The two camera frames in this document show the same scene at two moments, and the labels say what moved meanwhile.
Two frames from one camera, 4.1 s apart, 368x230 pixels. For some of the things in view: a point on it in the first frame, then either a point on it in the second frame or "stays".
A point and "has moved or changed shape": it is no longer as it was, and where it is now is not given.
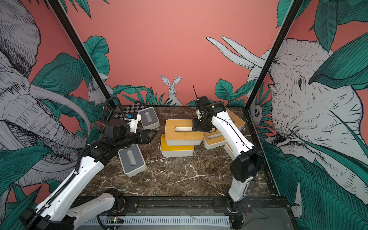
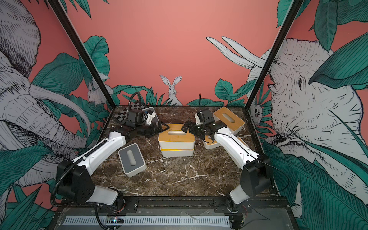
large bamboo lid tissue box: (180, 132) has moved or changed shape
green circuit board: (114, 220) stays
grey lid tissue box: (132, 160) stays
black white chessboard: (134, 108) stays
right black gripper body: (201, 125) to (199, 130)
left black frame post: (62, 16) stays
